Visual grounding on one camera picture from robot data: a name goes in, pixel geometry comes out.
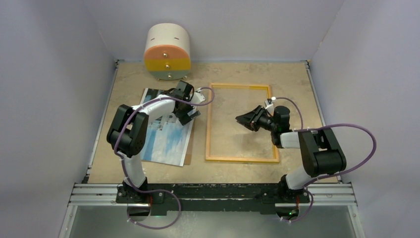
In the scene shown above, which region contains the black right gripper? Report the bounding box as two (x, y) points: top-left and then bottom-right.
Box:
(235, 105), (277, 132)

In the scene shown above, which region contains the yellow picture frame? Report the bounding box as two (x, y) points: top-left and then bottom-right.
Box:
(205, 83), (280, 163)

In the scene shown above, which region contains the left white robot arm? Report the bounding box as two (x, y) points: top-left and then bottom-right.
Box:
(106, 80), (209, 203)

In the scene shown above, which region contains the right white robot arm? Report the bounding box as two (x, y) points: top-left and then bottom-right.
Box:
(235, 106), (347, 202)

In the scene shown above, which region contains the brown backing board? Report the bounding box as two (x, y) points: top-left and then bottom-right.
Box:
(184, 122), (195, 165)

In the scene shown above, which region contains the round pastel drawer cabinet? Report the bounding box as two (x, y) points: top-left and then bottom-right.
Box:
(143, 23), (191, 80)

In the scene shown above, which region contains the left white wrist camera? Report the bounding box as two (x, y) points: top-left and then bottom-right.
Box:
(190, 92), (206, 104)

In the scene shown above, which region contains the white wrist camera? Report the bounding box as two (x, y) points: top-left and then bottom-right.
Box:
(264, 97), (276, 111)
(190, 92), (206, 104)

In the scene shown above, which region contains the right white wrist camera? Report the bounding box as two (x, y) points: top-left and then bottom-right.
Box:
(264, 97), (276, 111)

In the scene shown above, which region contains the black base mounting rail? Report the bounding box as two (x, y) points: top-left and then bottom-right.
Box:
(116, 182), (310, 216)

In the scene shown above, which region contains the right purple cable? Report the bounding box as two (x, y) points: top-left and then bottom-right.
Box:
(270, 97), (377, 224)

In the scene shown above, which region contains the aluminium extrusion frame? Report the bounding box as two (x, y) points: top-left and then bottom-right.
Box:
(62, 61), (365, 238)

